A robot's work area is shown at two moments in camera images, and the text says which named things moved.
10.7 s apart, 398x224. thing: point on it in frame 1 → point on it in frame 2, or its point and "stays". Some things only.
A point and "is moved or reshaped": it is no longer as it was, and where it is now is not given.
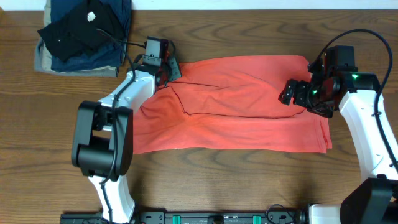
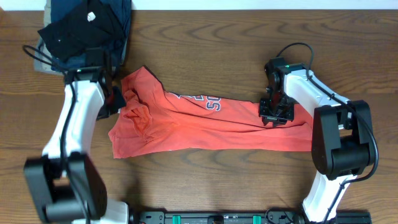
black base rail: [224, 217] stays
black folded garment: [93, 26] stays
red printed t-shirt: [229, 105] is moved or reshaped
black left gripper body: [173, 71] → [111, 104]
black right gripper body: [298, 94] → [276, 112]
